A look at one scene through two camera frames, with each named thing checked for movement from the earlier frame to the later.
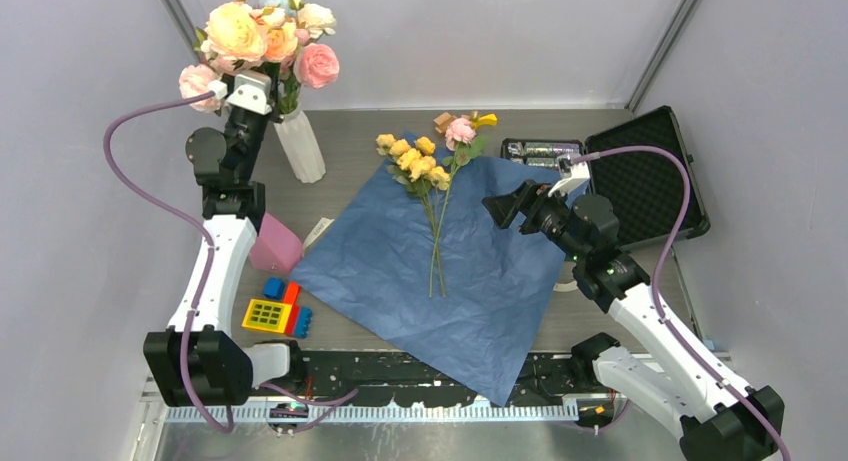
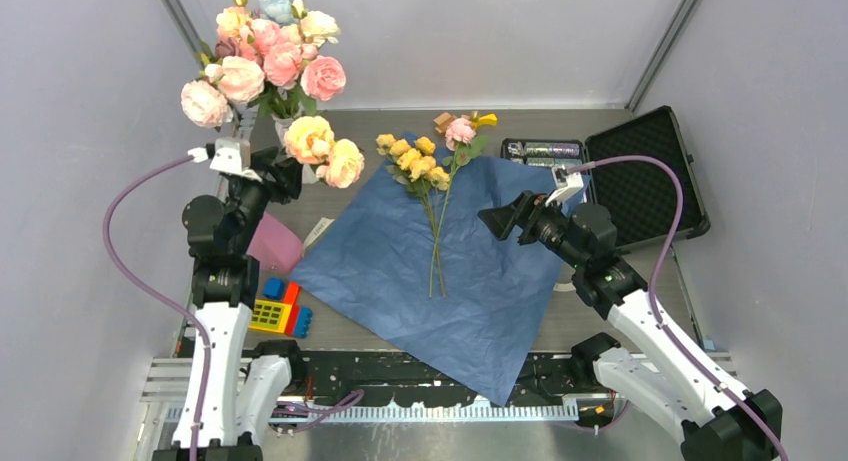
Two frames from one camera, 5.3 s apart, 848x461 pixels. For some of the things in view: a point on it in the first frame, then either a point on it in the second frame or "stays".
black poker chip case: [645, 190] stays
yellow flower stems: [421, 176] stays
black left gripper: [271, 69] to [284, 173]
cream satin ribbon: [318, 229] stays
